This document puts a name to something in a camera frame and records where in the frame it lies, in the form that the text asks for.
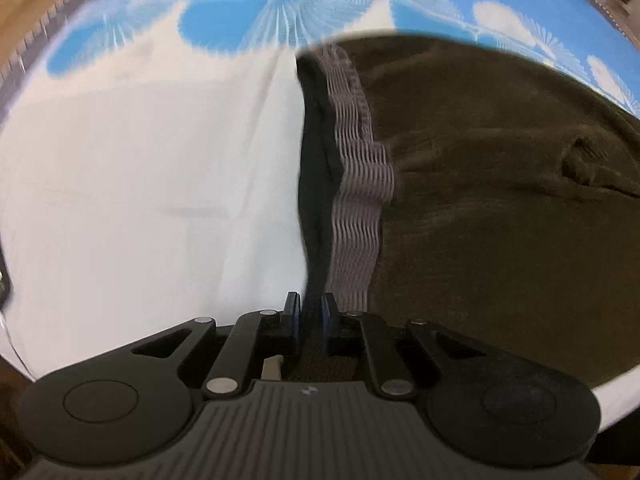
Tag grey-edged mattress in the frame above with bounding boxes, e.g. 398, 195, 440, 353
0, 0, 640, 128

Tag dark olive pants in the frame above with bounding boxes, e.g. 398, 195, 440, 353
295, 30, 640, 392

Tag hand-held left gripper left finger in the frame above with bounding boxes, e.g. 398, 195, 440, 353
131, 292, 302, 402

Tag blue and white printed bedsheet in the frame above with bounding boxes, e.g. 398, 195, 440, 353
0, 0, 640, 432

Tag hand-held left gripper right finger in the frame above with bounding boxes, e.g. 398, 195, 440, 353
321, 293, 493, 402

